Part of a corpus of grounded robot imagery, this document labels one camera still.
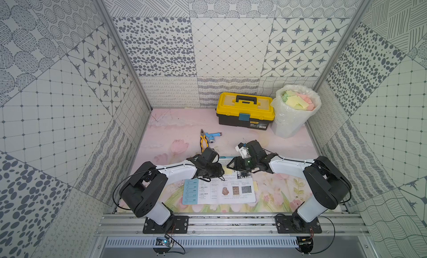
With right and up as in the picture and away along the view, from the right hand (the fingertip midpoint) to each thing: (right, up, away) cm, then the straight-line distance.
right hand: (231, 168), depth 87 cm
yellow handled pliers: (-18, +14, +16) cm, 27 cm away
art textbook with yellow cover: (+3, -9, -2) cm, 10 cm away
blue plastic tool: (-11, +16, +17) cm, 26 cm away
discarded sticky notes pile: (+37, +37, +2) cm, 52 cm away
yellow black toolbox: (+10, +33, +14) cm, 37 cm away
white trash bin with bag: (+30, +25, 0) cm, 39 cm away
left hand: (-5, -1, +1) cm, 5 cm away
